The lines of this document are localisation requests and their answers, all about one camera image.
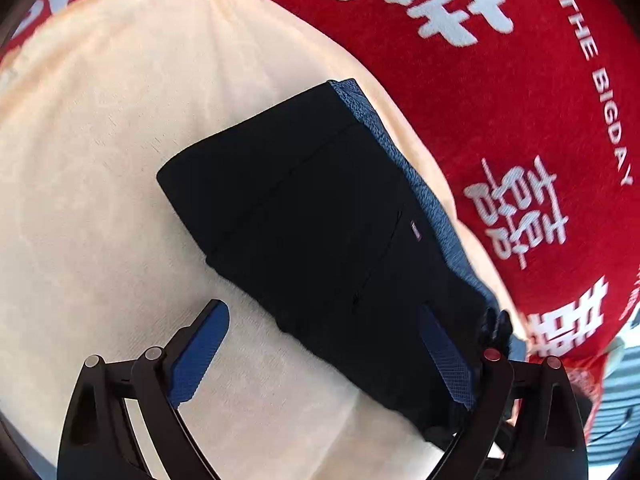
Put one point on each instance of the red sofa cover white characters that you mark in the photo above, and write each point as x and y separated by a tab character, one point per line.
532	106

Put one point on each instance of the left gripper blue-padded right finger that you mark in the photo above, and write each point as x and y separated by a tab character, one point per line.
523	420

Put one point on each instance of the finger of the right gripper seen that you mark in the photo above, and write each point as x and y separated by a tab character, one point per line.
496	331

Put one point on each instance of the cream seat cushion cover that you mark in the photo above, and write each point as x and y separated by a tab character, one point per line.
95	261

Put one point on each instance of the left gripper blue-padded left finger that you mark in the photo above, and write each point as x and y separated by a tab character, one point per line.
98	440

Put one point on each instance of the black pants with blue waistband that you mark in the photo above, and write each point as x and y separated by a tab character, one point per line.
310	209

